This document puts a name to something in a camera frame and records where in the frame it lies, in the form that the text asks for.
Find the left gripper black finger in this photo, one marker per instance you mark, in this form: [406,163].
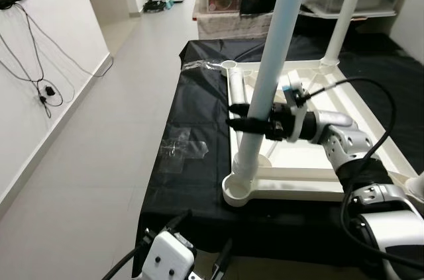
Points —
[179,220]
[224,257]

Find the white plastic children table top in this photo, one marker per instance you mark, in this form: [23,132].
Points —
[298,161]

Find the black tablecloth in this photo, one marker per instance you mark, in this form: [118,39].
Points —
[192,194]

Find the clear plastic film piece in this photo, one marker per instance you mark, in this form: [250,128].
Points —
[202,65]

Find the beige cloth covered bench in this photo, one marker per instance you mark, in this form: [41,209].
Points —
[225,25]

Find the small teal cleaning brush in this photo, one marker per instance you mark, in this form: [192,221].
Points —
[169,3]

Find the black charger plug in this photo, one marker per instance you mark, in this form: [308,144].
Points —
[48,90]

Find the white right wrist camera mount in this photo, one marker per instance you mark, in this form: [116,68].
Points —
[296,88]

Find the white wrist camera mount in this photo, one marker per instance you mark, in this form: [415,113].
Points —
[296,88]
[169,257]

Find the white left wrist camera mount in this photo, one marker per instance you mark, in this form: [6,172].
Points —
[169,257]

